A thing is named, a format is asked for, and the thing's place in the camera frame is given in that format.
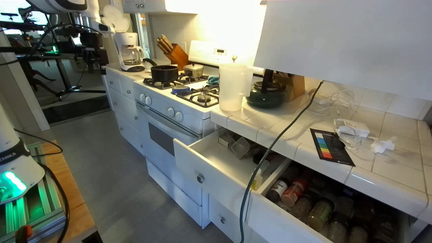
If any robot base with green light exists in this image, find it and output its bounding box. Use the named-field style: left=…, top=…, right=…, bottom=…
left=0, top=105, right=71, bottom=243

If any white upper left drawer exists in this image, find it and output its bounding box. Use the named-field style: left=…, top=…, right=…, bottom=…
left=173, top=126, right=293, bottom=205

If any silver drawer knob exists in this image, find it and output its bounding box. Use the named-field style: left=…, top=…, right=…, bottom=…
left=196, top=174, right=206, bottom=183

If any white lower drawer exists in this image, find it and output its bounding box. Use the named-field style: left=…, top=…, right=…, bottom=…
left=210, top=197, right=241, bottom=243

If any white spice drawer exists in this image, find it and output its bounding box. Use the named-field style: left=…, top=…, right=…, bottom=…
left=246, top=163, right=420, bottom=243

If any translucent plastic pitcher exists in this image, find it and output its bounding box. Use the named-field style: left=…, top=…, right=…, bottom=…
left=219, top=56, right=253, bottom=111

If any white gas stove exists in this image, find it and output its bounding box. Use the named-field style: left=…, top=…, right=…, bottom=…
left=134, top=39, right=222, bottom=229

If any small lidded pot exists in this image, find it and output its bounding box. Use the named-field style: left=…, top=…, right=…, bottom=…
left=184, top=63, right=204, bottom=78

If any dark green bowl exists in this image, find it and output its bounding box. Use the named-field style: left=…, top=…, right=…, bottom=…
left=247, top=68, right=287, bottom=109

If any black saucepan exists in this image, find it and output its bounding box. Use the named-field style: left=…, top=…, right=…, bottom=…
left=145, top=57, right=179, bottom=83

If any wooden knife block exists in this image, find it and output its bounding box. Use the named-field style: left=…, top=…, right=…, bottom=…
left=157, top=35, right=189, bottom=68

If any red lid spice jar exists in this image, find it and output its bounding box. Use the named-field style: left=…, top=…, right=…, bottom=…
left=281, top=178, right=307, bottom=206

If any white coffee maker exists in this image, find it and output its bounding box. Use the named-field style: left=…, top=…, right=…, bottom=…
left=114, top=32, right=145, bottom=71

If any colour checker card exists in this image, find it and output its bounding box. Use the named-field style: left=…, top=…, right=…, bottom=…
left=311, top=128, right=354, bottom=165

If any clear plastic bag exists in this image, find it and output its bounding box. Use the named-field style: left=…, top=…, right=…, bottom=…
left=334, top=118, right=396, bottom=160

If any black hanging cable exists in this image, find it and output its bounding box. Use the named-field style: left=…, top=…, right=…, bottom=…
left=238, top=79, right=326, bottom=243

